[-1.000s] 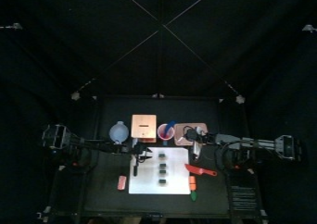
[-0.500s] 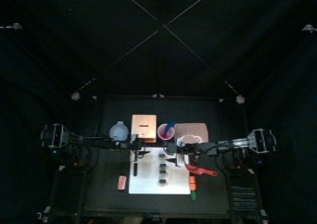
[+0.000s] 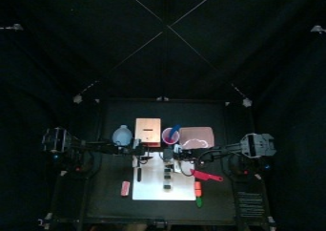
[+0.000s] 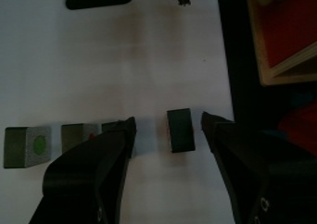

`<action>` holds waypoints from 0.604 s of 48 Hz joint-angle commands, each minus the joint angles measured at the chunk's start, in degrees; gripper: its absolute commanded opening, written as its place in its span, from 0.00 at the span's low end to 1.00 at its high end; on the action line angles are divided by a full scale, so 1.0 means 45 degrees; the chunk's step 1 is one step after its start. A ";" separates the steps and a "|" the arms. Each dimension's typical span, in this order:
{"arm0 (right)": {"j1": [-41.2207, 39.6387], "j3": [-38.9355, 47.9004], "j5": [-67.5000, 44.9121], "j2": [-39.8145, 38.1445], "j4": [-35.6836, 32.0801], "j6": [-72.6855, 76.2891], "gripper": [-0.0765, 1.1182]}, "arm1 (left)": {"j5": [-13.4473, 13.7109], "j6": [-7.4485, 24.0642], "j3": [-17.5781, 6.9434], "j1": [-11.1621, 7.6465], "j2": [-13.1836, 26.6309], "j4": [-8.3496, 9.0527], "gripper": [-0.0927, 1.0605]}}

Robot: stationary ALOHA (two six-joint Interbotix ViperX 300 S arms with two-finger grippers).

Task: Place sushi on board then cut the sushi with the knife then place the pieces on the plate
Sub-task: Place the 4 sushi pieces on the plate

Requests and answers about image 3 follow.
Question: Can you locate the pinkish-brown square plate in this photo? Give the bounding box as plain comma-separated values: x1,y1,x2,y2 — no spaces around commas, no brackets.
178,126,215,150

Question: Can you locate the white cutting board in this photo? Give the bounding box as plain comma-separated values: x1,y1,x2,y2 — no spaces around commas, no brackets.
131,151,198,201

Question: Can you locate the red toy knife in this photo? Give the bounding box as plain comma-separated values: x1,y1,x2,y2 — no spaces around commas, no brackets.
190,168,225,182

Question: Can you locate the red plastic cup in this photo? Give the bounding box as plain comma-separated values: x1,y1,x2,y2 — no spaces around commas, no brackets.
161,127,181,146

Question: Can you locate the pale blue bowl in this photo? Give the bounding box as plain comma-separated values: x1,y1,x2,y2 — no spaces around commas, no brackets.
111,124,134,147

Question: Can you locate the blue plastic utensil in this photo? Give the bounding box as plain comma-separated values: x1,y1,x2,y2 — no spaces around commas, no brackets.
169,124,182,140

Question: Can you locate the wooden box with red front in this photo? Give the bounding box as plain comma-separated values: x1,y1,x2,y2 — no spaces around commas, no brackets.
134,117,163,148

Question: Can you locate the pink rectangular toy block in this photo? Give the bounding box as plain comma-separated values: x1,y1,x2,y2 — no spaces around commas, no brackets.
121,180,131,198

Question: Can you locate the thin diagonal brace wire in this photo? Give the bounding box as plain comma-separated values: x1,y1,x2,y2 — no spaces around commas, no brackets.
75,0,227,99
118,0,250,102

